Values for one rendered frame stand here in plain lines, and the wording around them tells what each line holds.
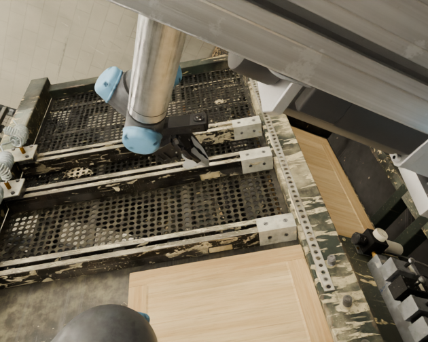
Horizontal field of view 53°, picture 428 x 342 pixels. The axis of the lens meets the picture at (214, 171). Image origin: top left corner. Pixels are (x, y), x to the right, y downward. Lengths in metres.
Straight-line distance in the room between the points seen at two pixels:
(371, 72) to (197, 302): 1.14
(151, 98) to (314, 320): 0.80
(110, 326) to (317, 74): 0.25
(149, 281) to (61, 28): 5.60
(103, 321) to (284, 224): 1.09
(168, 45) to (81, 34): 6.06
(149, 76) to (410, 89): 0.49
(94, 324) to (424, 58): 0.31
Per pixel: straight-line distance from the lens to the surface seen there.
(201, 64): 2.50
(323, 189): 2.15
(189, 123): 1.03
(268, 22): 0.23
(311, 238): 1.41
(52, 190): 1.82
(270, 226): 1.42
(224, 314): 1.31
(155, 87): 0.73
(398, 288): 1.29
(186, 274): 1.40
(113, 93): 0.97
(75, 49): 6.85
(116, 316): 0.40
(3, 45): 7.14
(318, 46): 0.25
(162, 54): 0.67
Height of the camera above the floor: 1.68
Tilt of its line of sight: 20 degrees down
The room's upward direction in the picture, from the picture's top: 73 degrees counter-clockwise
